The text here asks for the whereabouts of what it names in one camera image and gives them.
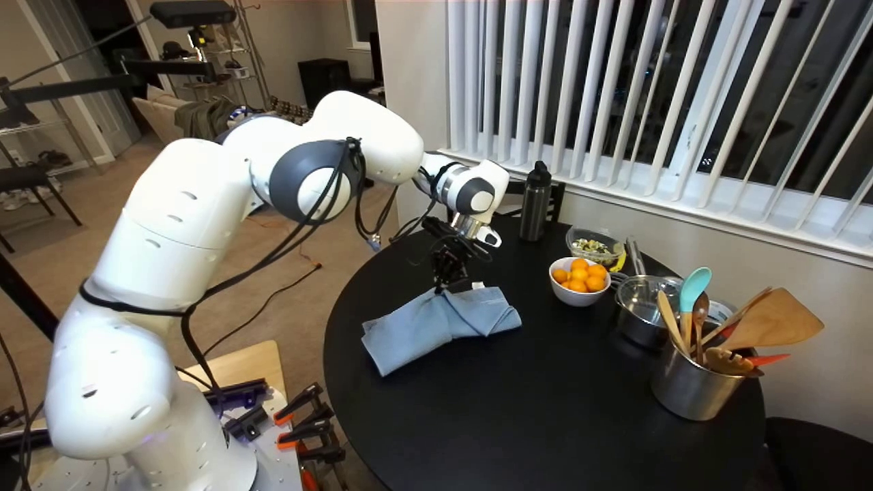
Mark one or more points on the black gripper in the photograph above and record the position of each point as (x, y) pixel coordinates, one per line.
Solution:
(455, 255)

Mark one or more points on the light blue towel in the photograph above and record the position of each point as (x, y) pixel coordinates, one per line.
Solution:
(436, 319)

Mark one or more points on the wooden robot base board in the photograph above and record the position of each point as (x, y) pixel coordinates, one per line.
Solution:
(253, 364)

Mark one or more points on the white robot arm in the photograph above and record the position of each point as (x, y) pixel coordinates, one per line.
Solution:
(115, 406)

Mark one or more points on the dark steel water bottle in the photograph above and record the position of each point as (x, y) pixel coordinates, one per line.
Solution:
(535, 203)

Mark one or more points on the white bowl of oranges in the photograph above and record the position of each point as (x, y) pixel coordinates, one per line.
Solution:
(579, 281)

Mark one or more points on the bowl of green food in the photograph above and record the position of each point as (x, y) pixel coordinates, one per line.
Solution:
(595, 247)

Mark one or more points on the steel pot with lid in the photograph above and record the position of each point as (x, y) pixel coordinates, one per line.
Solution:
(638, 303)

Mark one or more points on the black orange clamp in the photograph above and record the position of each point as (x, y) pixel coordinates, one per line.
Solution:
(295, 401)

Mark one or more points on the teal silicone spatula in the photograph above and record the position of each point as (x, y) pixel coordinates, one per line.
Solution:
(696, 281)

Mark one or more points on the steel utensil holder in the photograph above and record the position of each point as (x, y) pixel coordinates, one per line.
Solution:
(688, 387)

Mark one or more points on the wooden spatula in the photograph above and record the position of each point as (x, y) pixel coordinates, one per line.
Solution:
(773, 318)

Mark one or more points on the white vertical window blinds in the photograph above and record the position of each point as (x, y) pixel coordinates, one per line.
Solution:
(755, 109)

